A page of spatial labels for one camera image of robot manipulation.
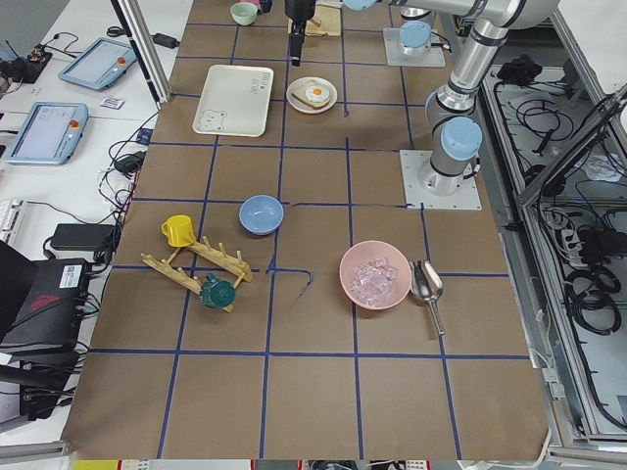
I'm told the wooden mug rack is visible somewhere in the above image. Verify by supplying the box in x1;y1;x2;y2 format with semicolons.
141;236;255;313

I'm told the far teach pendant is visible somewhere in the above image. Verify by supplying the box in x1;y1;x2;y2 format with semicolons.
58;37;136;90

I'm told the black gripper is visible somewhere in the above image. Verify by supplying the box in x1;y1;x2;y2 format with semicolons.
285;0;314;67

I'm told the cream bear serving tray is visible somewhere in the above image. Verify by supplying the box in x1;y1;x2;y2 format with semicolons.
192;65;274;138

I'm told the teach pendant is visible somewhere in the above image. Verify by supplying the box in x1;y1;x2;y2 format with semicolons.
58;37;136;90
6;102;89;165

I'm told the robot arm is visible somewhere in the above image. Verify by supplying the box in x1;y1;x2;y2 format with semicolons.
392;0;559;197
399;7;436;56

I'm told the wooden cutting board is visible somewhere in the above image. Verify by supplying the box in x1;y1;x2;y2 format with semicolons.
305;4;341;37

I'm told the blue bowl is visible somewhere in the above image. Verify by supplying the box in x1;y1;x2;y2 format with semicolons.
239;195;284;235

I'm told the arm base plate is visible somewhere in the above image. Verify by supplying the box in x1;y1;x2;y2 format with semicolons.
383;25;446;68
400;150;482;211

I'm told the yellow mug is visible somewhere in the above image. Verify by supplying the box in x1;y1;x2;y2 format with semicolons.
161;214;196;248

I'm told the dark green mug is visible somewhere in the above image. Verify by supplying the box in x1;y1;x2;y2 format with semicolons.
199;274;235;308

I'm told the black computer box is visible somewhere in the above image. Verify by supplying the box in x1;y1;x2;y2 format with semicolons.
0;239;94;353

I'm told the green bowl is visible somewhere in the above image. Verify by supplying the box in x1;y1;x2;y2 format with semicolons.
229;2;258;26

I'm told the round cream plate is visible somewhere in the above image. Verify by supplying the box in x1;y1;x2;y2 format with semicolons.
286;76;338;115

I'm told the metal scoop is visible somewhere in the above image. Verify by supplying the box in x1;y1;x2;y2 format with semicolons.
410;259;446;336

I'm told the bread slice under egg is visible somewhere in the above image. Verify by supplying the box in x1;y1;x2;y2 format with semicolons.
291;80;330;109

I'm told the fried egg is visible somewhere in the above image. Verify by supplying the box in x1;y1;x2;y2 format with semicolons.
305;83;330;106

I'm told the pink bowl with ice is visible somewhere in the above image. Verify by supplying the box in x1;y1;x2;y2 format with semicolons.
339;240;411;310

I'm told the black power adapter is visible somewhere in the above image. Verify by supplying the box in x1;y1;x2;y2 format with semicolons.
152;33;180;49

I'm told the near teach pendant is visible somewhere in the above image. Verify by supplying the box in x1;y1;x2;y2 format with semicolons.
6;102;89;165

